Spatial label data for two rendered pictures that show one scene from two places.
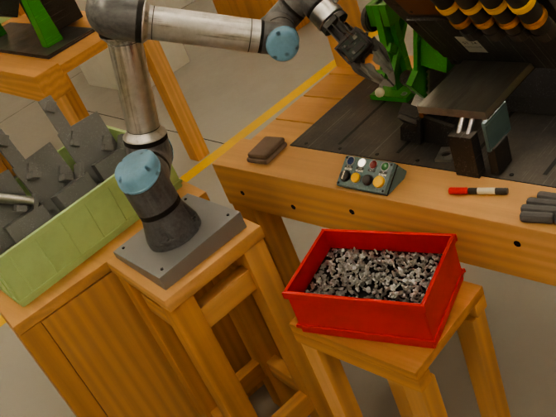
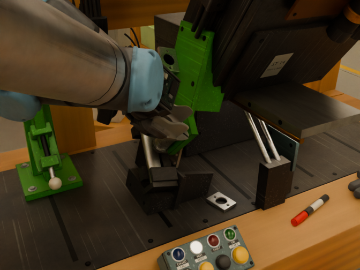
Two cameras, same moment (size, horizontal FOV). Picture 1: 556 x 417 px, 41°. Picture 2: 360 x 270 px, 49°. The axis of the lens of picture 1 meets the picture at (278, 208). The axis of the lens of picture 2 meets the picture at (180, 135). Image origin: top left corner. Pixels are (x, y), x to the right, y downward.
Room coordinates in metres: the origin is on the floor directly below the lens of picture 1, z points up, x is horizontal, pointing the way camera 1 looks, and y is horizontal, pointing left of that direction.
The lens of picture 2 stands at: (1.48, 0.28, 1.44)
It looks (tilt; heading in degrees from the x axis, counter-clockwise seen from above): 28 degrees down; 278
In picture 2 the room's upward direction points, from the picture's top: straight up
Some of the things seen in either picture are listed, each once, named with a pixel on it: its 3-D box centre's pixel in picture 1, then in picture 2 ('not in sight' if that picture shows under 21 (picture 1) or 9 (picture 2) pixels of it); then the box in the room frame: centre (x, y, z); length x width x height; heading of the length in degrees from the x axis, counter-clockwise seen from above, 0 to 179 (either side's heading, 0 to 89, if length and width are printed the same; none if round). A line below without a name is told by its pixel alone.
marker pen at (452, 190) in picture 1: (477, 190); (310, 209); (1.30, -0.42, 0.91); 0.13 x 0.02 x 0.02; 50
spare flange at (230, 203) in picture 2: (446, 154); (220, 201); (1.49, -0.43, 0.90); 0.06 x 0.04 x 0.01; 139
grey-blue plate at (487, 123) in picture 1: (499, 138); (279, 159); (1.36, -0.51, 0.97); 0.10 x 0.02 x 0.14; 126
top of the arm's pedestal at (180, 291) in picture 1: (184, 249); not in sight; (1.66, 0.27, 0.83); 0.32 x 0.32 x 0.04; 28
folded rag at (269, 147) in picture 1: (266, 150); not in sight; (1.85, -0.03, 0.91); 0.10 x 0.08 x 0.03; 130
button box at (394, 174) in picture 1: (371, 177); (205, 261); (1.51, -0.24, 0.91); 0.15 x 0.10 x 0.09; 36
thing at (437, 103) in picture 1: (496, 67); (265, 92); (1.41, -0.56, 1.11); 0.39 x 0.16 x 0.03; 126
